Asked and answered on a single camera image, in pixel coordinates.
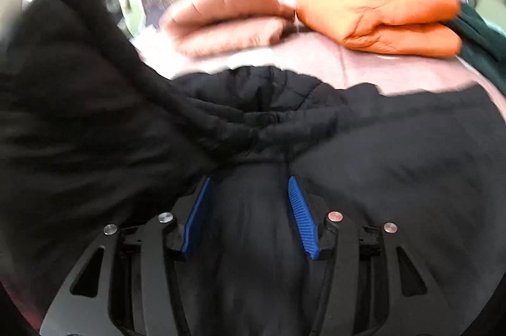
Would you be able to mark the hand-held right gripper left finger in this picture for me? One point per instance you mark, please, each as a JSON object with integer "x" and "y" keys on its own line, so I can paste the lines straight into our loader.
{"x": 197, "y": 217}

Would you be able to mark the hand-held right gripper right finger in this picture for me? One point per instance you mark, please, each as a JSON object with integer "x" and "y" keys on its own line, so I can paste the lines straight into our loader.
{"x": 302, "y": 217}

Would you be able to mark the black puffer jacket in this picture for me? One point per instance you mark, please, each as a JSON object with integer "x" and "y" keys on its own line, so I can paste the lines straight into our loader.
{"x": 375, "y": 162}

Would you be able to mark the pink polka-dot bedsheet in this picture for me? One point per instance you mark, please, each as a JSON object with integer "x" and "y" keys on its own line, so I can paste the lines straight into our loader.
{"x": 316, "y": 63}

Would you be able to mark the pink puffer jacket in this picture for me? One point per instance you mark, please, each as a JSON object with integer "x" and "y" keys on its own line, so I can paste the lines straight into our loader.
{"x": 225, "y": 15}

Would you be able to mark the orange puffer jacket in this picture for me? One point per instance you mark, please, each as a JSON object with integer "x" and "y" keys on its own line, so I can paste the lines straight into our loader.
{"x": 375, "y": 11}

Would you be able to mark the dark green garment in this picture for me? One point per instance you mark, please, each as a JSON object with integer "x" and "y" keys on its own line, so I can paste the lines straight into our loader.
{"x": 482, "y": 39}

